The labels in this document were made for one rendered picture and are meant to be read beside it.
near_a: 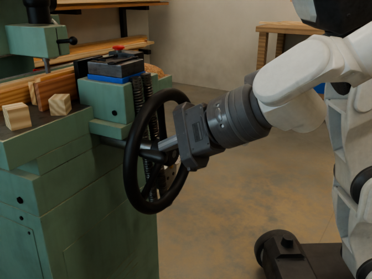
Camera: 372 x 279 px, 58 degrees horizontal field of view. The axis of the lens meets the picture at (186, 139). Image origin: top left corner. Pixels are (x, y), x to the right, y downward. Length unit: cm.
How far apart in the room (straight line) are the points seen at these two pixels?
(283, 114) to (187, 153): 17
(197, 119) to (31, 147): 33
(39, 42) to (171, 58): 388
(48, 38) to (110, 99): 21
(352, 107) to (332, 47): 50
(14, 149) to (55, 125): 10
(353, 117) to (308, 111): 47
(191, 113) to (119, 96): 22
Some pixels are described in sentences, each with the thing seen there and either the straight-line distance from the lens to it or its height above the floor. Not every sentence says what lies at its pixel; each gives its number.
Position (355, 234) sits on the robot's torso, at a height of 45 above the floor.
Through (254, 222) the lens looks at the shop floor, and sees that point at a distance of 192.
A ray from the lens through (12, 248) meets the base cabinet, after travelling 94.
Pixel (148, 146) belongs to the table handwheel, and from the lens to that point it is 77.
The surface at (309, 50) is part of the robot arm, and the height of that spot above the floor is 107.
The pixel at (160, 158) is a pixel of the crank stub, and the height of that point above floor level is 86.
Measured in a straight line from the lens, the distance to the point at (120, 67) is 75.
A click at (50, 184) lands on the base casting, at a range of 78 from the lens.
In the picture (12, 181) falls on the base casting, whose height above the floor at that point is 78.
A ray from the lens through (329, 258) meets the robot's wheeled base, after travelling 154.
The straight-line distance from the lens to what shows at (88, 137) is 82.
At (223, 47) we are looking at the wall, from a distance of 427.
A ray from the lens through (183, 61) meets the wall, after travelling 459.
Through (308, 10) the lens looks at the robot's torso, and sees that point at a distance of 90.
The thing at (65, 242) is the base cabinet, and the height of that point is 61.
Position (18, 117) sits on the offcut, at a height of 92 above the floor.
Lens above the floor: 114
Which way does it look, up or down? 24 degrees down
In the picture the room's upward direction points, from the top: straight up
